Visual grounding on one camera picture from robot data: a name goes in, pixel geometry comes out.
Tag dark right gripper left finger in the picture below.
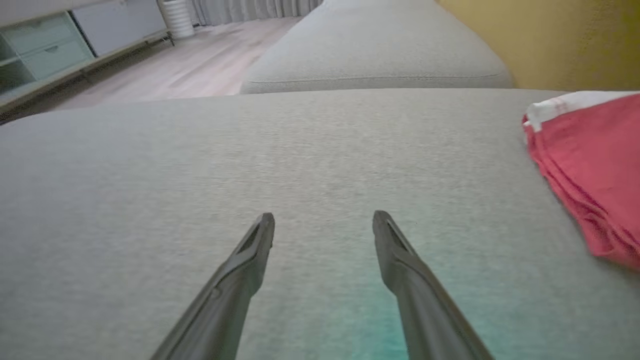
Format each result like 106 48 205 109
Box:
149 212 276 360

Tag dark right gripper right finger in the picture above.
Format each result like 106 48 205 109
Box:
372 209 496 360

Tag red and white shorts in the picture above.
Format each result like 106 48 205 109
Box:
521 90 640 274

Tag grey fabric sofa seat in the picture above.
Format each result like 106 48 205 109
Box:
0 88 640 360

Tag white ribbed cylinder bin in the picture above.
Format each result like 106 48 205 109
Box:
160 0 196 40

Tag grey pleated curtain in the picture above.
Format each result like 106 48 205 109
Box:
187 0 325 27

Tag low cabinet with pale drawers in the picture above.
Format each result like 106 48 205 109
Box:
0 0 174 124

